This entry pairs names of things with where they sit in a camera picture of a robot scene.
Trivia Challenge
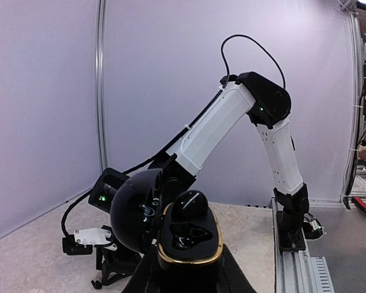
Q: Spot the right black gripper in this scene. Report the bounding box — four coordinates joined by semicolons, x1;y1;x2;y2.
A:
91;225;142;289

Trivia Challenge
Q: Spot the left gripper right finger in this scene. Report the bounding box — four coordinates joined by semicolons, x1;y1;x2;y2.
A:
216;244;256;293

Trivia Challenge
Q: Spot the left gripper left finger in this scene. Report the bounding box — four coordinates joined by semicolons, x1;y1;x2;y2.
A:
121;247;157;293

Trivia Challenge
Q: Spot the black earbud charging case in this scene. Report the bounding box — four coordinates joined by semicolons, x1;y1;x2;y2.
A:
109;168;223;269

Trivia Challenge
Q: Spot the black earbud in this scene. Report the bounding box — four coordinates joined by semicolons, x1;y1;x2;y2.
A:
171;190;209;220

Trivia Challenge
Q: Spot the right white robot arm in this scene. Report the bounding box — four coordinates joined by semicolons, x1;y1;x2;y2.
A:
88;49;309;292

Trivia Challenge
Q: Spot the red black hand tool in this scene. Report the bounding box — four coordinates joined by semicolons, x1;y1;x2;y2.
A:
351;197;366;214

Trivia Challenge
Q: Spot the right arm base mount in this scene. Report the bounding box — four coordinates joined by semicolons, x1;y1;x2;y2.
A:
276;211;324;252

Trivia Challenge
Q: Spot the right aluminium frame post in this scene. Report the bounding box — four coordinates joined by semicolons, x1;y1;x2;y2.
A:
338;1;364;210

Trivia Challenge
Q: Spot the aluminium frame post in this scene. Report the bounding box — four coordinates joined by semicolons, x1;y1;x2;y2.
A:
338;1;364;210
95;0;108;171

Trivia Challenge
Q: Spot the left aluminium frame post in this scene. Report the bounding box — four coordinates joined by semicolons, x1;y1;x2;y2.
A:
95;0;108;171

